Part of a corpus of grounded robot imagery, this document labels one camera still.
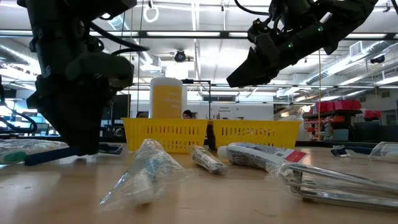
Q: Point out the clear plastic toiletry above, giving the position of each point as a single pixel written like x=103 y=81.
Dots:
x=385 y=152

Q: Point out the teal white toothbrush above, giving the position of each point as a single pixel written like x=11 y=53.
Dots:
x=18 y=149

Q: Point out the person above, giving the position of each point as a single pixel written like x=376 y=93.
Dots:
x=142 y=114
x=187 y=114

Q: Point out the shelf with red bins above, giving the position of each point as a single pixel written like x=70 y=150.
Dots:
x=339 y=105

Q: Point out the silver ventilation duct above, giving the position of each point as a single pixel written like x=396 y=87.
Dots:
x=357 y=57

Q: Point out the yellow slotted plastic basket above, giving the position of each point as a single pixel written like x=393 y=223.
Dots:
x=164 y=122
x=255 y=123

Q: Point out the small nail clipper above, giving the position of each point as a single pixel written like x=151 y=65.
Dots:
x=208 y=161

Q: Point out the black monitor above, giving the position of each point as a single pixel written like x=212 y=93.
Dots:
x=122 y=107

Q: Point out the red storage bin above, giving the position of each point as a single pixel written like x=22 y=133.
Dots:
x=372 y=114

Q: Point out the yellow white wipes canister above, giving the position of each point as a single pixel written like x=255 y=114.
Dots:
x=166 y=99

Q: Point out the toothpaste tube with red end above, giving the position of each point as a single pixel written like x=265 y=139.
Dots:
x=258 y=155

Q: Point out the black ceiling spotlight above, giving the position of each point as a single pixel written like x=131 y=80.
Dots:
x=180 y=56

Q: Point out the thin black metal stand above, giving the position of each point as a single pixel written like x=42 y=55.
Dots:
x=210 y=99

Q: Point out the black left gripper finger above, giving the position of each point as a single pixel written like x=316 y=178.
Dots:
x=85 y=140
x=63 y=132

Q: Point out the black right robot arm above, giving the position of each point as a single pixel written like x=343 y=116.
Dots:
x=342 y=18

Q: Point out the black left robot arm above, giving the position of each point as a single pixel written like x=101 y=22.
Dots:
x=56 y=31

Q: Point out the black overhead frame bar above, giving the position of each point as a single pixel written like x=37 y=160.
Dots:
x=186 y=34

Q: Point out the blue disposable razor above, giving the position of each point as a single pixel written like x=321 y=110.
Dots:
x=46 y=157
x=354 y=150

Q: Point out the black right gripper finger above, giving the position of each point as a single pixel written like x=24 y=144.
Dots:
x=258 y=77
x=255 y=63

